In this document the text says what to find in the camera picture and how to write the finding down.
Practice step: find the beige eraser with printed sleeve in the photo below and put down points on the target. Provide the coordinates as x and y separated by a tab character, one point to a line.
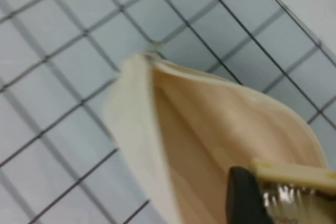
291	175

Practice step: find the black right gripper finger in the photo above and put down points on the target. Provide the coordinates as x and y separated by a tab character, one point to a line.
244	197

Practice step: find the blue grid-pattern tablecloth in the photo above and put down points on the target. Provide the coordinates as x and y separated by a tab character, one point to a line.
57	82

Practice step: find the cream fabric pencil case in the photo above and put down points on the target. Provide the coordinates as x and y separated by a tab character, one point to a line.
199	129

